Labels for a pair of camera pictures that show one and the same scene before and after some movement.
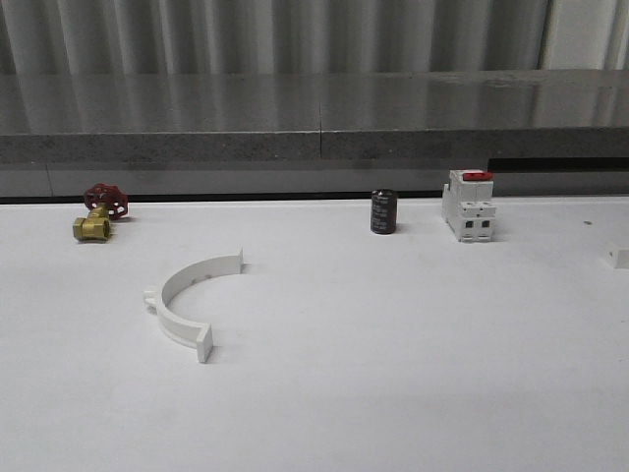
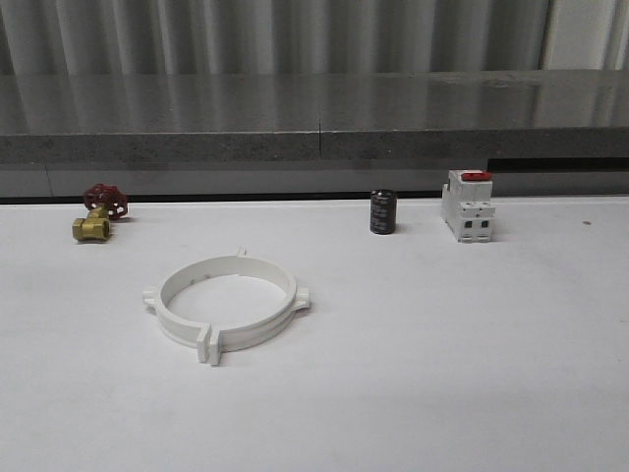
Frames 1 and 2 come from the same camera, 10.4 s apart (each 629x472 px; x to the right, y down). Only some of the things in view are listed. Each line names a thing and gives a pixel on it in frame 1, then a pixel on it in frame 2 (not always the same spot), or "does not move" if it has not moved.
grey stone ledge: (538, 131) does not move
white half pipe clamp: (617, 259) to (232, 339)
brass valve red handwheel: (105, 203) does not move
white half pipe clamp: (175, 325) does not move
